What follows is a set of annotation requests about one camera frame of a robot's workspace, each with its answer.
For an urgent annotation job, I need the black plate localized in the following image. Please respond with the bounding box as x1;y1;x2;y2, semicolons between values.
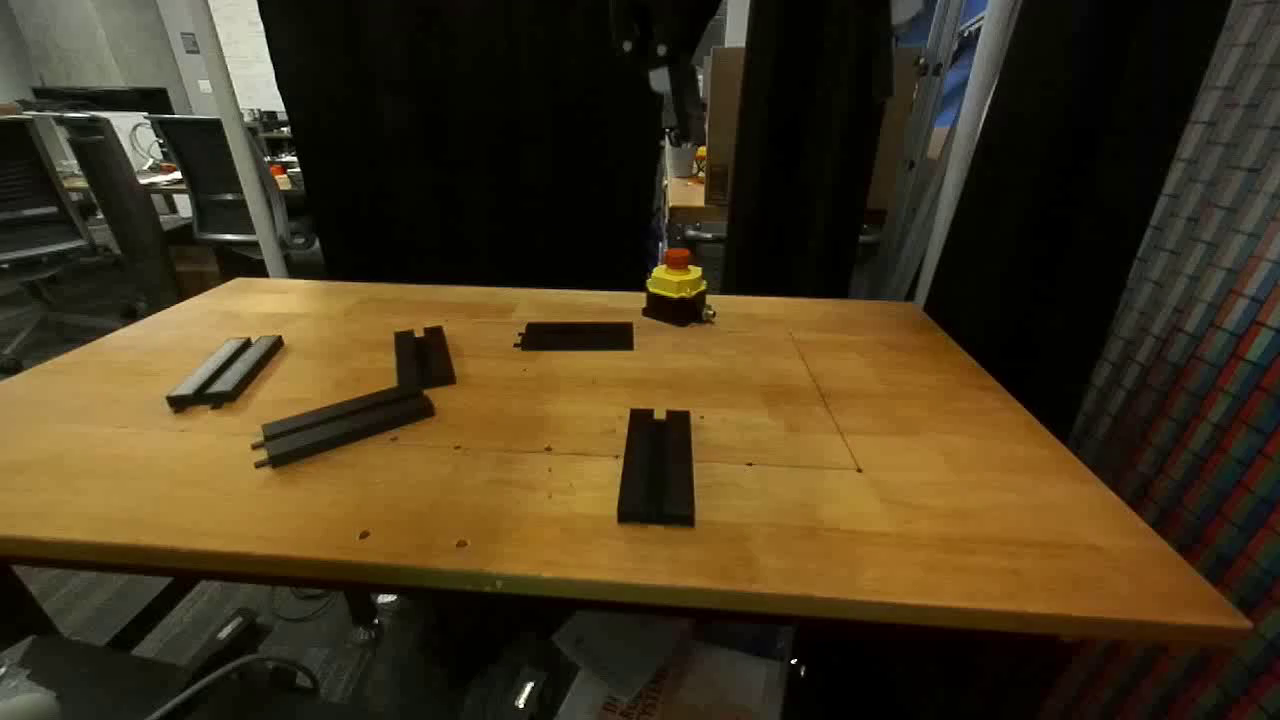
516;322;634;356

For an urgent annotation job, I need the medium black grooved block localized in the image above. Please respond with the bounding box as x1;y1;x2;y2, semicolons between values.
615;403;698;527

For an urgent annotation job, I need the yellow red emergency stop button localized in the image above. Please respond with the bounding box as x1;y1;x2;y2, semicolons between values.
638;246;715;330

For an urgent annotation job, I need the short black grooved block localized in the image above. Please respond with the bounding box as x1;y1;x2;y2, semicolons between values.
391;325;460;394

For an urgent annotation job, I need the narrow black curtain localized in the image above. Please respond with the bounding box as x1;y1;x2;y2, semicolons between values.
724;0;897;299

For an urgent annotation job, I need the wide black curtain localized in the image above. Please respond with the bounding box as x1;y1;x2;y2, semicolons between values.
256;0;670;294

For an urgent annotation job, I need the black chair backrest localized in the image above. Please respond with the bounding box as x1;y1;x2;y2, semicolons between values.
150;114;264;248

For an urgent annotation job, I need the white pillar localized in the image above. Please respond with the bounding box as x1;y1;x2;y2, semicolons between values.
150;0;290;280

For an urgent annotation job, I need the black office chair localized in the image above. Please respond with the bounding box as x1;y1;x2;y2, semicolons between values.
54;114;180;318

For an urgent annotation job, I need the grey desk shelf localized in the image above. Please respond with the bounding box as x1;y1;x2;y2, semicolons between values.
0;114;96;272

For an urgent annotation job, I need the white metal frame post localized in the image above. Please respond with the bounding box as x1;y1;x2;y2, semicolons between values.
910;0;1027;307

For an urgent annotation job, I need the black twin-bar rail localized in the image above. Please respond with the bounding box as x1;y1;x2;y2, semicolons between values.
164;331;286;416

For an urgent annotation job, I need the colourful patterned wall panel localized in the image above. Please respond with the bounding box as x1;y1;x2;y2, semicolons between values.
1034;0;1280;720

